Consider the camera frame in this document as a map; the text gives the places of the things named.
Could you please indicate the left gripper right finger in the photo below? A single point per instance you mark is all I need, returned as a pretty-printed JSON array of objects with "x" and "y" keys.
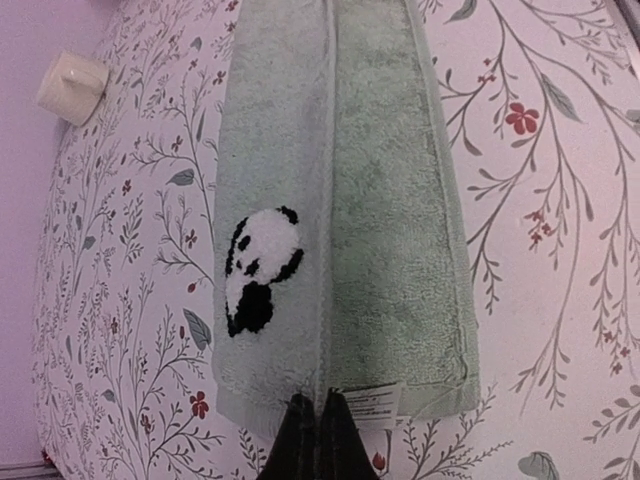
[{"x": 342, "y": 455}]

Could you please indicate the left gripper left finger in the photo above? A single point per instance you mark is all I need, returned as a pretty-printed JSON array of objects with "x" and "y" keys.
[{"x": 292, "y": 454}]

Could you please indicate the mint green towel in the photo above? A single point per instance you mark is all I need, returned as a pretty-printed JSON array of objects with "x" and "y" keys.
[{"x": 340, "y": 249}]

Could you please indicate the floral table mat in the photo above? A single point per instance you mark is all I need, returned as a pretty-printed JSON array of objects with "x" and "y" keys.
[{"x": 540, "y": 105}]

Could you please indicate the cream ceramic mug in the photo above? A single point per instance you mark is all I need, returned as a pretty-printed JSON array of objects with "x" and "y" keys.
[{"x": 72, "y": 87}]

